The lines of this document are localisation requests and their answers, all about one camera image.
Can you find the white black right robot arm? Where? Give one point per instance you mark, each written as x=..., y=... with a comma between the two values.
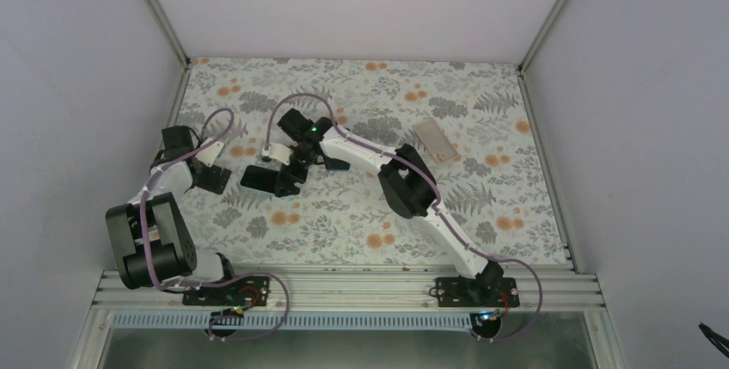
x=409, y=189

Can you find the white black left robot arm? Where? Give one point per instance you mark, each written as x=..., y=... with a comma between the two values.
x=172, y=251

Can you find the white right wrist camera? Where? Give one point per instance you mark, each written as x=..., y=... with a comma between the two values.
x=277, y=152

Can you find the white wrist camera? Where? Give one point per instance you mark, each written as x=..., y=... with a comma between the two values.
x=210, y=151
x=277, y=152

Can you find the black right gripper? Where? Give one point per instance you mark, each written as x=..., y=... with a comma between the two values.
x=283, y=181

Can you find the aluminium rail frame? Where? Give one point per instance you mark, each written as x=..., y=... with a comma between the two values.
x=352, y=297

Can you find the black object at edge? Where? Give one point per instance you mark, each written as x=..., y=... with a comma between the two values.
x=717, y=340

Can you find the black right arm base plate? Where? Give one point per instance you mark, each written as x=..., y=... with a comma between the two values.
x=454, y=292

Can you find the floral patterned table mat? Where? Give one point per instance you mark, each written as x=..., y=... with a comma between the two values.
x=495, y=188

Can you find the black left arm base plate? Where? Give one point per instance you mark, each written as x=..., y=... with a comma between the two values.
x=248, y=292

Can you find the blue-cased black phone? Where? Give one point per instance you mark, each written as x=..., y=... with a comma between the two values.
x=259, y=179

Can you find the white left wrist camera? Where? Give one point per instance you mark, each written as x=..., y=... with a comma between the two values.
x=210, y=151

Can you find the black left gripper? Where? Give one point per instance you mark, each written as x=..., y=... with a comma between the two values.
x=209, y=184

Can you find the beige phone case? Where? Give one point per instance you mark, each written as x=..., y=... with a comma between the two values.
x=435, y=141

